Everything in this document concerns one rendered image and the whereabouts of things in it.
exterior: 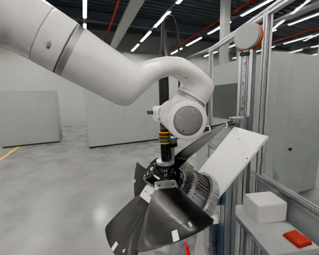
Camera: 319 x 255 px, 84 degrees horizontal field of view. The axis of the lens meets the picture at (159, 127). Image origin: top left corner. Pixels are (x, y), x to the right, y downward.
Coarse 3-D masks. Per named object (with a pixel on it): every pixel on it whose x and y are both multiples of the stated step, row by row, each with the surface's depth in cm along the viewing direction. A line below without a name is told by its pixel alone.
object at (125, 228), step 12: (132, 204) 79; (144, 204) 77; (120, 216) 79; (132, 216) 76; (144, 216) 74; (108, 228) 79; (120, 228) 75; (132, 228) 73; (108, 240) 76; (120, 240) 73; (132, 240) 71; (120, 252) 70; (132, 252) 68
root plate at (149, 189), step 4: (148, 184) 81; (144, 188) 80; (148, 188) 80; (152, 188) 80; (144, 192) 80; (148, 192) 79; (152, 192) 79; (144, 196) 79; (148, 196) 78; (148, 200) 78
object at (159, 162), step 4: (172, 136) 73; (172, 140) 70; (176, 140) 71; (172, 144) 69; (176, 144) 71; (172, 148) 70; (172, 152) 70; (172, 156) 71; (156, 160) 70; (160, 160) 70; (172, 160) 70; (160, 164) 67; (164, 164) 67; (168, 164) 67; (172, 164) 68
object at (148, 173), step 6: (156, 168) 75; (162, 168) 76; (144, 174) 82; (150, 174) 75; (156, 174) 74; (162, 174) 75; (168, 174) 76; (174, 174) 80; (180, 174) 78; (144, 180) 77; (150, 180) 75; (156, 180) 75; (162, 180) 75; (180, 180) 77
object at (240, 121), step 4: (236, 116) 112; (240, 116) 111; (244, 116) 111; (232, 120) 107; (236, 120) 105; (240, 120) 104; (244, 120) 108; (236, 124) 106; (240, 124) 104; (244, 124) 108; (228, 128) 110; (232, 128) 108; (240, 128) 105; (244, 128) 109
